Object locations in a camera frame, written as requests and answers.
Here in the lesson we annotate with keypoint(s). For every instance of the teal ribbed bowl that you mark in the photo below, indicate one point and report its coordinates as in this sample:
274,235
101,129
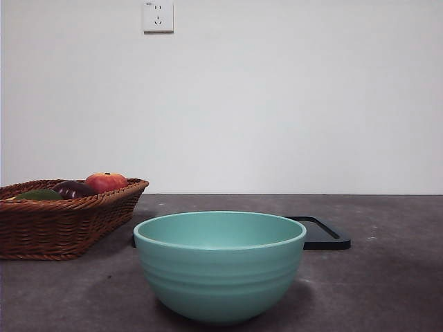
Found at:
218,276

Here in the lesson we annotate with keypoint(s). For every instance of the brown wicker basket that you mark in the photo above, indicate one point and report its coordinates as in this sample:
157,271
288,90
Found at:
52,228

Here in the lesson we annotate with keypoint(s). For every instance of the red yellow apple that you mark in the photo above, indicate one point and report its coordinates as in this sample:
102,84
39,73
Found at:
104,182

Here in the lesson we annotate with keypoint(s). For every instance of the dark red apple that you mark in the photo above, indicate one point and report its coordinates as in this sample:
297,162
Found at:
74,189

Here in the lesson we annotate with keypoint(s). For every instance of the black rectangular tray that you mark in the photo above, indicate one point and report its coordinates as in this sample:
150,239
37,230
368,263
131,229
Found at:
328,238

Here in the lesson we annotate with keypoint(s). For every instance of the green avocado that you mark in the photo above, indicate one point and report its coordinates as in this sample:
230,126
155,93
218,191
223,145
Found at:
38,195

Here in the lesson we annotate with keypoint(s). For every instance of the white wall socket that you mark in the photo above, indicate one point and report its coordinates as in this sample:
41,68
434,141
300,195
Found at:
158,17

